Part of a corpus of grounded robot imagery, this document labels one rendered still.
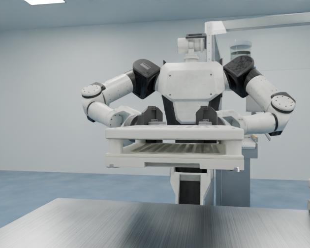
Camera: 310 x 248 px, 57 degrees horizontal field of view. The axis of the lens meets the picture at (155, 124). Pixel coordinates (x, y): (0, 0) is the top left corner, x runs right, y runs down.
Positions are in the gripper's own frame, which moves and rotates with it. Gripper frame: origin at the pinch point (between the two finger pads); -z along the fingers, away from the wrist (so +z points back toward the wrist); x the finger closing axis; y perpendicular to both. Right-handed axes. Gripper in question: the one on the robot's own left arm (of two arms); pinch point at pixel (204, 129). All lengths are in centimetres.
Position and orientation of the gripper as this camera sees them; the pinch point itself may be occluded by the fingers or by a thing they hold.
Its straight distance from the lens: 74.3
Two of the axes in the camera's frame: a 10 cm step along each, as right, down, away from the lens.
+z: 3.0, 0.1, 9.5
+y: -9.5, 0.0, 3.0
